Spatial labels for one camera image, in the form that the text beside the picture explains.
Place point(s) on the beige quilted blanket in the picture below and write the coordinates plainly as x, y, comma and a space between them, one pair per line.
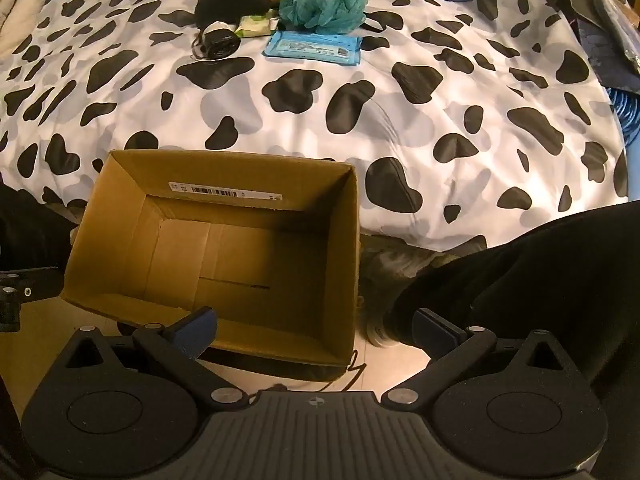
18, 19

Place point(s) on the green white tissue pack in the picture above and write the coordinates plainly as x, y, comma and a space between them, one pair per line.
251, 26

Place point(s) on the black fuzzy pouch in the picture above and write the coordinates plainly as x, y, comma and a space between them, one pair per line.
229, 12

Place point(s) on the black clothed leg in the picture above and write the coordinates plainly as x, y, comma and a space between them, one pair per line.
577, 277

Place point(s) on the cow print blanket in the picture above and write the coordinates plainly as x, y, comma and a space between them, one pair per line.
467, 122

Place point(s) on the black white sock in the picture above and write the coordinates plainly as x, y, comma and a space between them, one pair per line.
219, 40

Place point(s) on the dark clutter pile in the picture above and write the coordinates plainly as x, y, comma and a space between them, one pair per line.
580, 41

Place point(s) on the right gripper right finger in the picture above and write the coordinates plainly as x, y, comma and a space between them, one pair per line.
452, 350

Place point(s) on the teal mesh bath loofah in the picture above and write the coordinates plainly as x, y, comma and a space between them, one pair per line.
327, 17

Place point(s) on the brown cardboard box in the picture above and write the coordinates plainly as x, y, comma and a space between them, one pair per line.
270, 243

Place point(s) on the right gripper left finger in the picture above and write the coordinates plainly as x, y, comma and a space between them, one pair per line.
176, 349

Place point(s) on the blue wet wipes pack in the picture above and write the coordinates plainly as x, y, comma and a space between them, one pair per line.
336, 49

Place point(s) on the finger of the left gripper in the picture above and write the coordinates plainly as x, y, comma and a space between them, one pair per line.
20, 287

